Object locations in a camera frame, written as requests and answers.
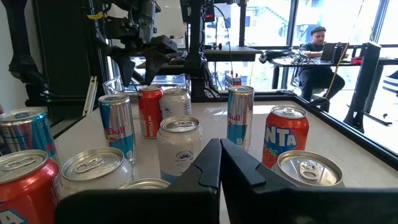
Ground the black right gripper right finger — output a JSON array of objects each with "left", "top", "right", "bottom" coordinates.
[{"left": 220, "top": 138, "right": 398, "bottom": 224}]

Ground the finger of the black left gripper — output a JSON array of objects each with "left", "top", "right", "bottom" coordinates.
[
  {"left": 116, "top": 57, "right": 137, "bottom": 88},
  {"left": 144, "top": 50, "right": 171, "bottom": 87}
]

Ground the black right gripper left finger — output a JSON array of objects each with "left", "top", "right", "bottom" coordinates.
[{"left": 54, "top": 138, "right": 223, "bottom": 224}]

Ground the white blue Spindrift can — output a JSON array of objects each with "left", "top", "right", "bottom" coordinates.
[
  {"left": 60, "top": 146, "right": 134, "bottom": 200},
  {"left": 159, "top": 87, "right": 193, "bottom": 121},
  {"left": 156, "top": 115, "right": 205, "bottom": 184},
  {"left": 272, "top": 150, "right": 345, "bottom": 189}
]

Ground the blue silver Red Bull can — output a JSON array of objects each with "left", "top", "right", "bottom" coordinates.
[
  {"left": 98, "top": 93, "right": 137, "bottom": 165},
  {"left": 226, "top": 85, "right": 255, "bottom": 152},
  {"left": 0, "top": 107, "right": 60, "bottom": 164}
]

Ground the white metal bar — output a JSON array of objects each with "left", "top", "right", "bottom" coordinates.
[{"left": 81, "top": 76, "right": 99, "bottom": 118}]

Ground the black tall panel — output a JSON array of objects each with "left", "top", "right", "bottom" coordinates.
[{"left": 32, "top": 0, "right": 108, "bottom": 108}]

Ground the black flat desk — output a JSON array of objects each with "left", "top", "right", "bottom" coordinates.
[{"left": 201, "top": 45, "right": 264, "bottom": 63}]

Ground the dark office desk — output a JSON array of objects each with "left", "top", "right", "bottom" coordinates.
[{"left": 269, "top": 57, "right": 398, "bottom": 91}]

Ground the person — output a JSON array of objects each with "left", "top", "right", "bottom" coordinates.
[{"left": 297, "top": 26, "right": 346, "bottom": 102}]

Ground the black tapered stand leg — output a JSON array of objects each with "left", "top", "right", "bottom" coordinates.
[{"left": 343, "top": 41, "right": 393, "bottom": 134}]

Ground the grey laptop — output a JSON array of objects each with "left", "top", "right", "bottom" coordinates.
[{"left": 320, "top": 42, "right": 348, "bottom": 62}]

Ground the black bottle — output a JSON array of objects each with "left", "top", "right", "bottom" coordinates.
[{"left": 331, "top": 42, "right": 343, "bottom": 62}]

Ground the black rig post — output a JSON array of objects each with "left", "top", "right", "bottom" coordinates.
[{"left": 185, "top": 0, "right": 208, "bottom": 102}]

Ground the black frame clamp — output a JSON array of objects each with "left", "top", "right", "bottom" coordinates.
[{"left": 309, "top": 96, "right": 331, "bottom": 113}]

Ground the yellow cable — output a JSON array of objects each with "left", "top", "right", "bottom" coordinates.
[{"left": 325, "top": 0, "right": 366, "bottom": 99}]

